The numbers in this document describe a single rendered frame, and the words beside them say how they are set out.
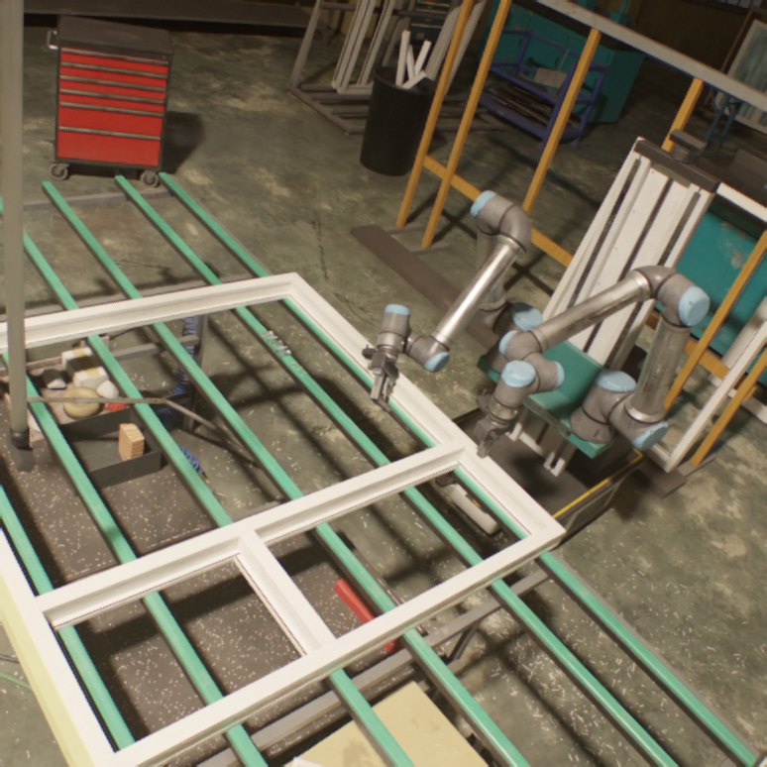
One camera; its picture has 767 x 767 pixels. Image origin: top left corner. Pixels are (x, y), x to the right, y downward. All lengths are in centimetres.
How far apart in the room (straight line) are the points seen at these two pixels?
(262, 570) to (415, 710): 58
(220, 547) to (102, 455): 79
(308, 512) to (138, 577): 51
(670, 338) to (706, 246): 325
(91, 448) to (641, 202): 219
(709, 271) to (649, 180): 289
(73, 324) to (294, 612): 129
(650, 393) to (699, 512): 167
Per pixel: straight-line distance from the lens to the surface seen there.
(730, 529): 452
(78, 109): 548
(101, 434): 276
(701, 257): 597
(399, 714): 220
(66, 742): 173
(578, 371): 331
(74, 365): 295
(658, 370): 283
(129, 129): 553
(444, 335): 273
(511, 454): 360
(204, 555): 203
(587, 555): 382
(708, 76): 440
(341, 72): 827
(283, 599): 196
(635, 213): 316
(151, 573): 197
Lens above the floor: 248
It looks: 37 degrees down
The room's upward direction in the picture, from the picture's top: 18 degrees clockwise
